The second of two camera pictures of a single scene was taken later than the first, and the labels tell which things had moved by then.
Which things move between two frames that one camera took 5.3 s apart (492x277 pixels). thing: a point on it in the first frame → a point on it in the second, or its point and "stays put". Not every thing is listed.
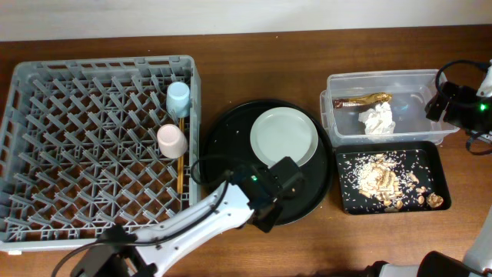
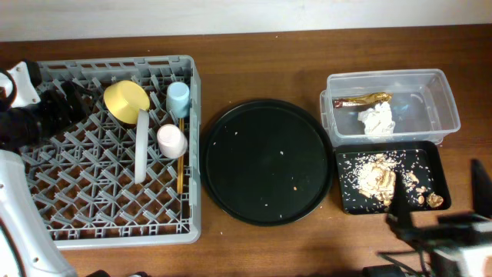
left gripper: (287, 178) → (61, 106)
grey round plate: (282, 131) → (141, 146)
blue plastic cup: (178, 100) stays put
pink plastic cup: (173, 143) stays put
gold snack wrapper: (365, 101) stays put
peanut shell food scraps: (387, 181) stays put
